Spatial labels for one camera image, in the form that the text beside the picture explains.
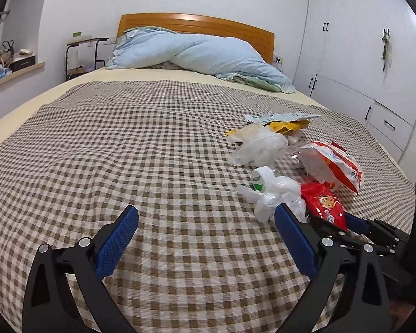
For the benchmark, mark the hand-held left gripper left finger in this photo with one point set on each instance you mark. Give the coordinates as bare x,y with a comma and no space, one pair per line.
116,239

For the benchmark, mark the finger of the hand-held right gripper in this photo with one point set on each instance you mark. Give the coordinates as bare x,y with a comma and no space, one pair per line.
355,222
332,233

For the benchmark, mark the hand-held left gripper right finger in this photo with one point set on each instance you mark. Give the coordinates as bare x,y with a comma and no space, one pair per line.
296,242

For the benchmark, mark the red snack packet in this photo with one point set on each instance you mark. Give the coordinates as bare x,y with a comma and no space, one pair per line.
320,203

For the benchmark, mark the white plastic bag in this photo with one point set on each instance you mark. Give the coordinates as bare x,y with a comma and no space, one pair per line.
280,190

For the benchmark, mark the orange white snack bag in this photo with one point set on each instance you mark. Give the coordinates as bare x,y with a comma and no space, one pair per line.
336,166

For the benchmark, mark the translucent plastic bag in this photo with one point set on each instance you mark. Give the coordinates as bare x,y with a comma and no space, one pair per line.
263,149
246,133

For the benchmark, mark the yellow snack packet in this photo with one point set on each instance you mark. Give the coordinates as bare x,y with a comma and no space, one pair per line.
284,125

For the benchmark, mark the brown checkered blanket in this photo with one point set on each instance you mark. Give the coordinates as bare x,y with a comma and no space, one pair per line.
124,145

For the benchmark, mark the clear cellophane wrapper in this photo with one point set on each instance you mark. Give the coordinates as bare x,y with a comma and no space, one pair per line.
294,138

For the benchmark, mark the green white hanging cloth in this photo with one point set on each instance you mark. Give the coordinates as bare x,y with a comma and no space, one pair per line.
387,50

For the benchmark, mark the white wardrobe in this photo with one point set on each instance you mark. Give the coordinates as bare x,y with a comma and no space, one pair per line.
350,41

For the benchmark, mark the wooden window sill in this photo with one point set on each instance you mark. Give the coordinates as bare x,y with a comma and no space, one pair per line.
20,76

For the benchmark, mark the black box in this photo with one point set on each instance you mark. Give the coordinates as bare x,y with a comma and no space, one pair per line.
23,63

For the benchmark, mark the light blue duvet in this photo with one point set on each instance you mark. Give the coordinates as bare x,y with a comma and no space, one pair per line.
201,52

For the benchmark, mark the small green box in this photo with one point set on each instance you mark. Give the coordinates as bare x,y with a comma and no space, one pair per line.
77,34

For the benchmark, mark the wooden bed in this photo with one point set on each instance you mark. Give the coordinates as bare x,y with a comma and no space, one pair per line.
194,27

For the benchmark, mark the wall socket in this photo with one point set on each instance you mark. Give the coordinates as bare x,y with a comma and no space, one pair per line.
278,60

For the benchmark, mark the black frame side table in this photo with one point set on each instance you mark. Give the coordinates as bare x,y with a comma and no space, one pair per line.
86,41

